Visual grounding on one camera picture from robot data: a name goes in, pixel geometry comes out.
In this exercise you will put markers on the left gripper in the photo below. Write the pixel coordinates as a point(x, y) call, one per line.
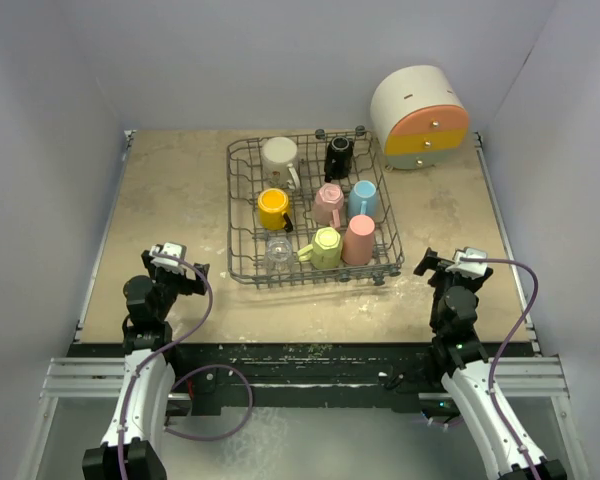
point(188, 287)

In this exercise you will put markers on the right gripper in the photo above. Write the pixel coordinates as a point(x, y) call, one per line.
point(438, 266)

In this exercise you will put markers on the pink tumbler cup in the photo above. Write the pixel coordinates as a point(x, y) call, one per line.
point(358, 241)

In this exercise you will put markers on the clear glass cup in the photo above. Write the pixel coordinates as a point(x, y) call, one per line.
point(279, 256)

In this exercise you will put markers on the light green faceted mug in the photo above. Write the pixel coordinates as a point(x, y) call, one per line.
point(324, 251)

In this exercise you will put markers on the yellow mug black handle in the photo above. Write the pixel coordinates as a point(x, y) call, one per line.
point(274, 210)

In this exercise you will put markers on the pink faceted mug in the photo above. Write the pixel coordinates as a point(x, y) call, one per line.
point(328, 204)

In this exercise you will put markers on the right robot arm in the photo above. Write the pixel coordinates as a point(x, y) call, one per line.
point(462, 366)

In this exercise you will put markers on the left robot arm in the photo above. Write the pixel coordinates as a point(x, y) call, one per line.
point(130, 447)

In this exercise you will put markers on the light blue mug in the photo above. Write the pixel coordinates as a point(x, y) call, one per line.
point(363, 199)

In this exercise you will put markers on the round drawer cabinet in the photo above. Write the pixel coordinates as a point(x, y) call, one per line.
point(417, 117)

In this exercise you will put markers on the white floral mug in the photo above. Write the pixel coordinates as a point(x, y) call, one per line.
point(280, 162)

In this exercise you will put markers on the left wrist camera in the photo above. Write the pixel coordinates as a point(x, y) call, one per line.
point(168, 257)

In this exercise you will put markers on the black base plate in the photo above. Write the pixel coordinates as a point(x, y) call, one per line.
point(394, 376)

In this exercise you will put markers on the aluminium frame rail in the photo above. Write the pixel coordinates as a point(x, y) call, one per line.
point(99, 376)

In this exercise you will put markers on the grey wire dish rack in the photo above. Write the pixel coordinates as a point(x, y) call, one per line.
point(247, 238)

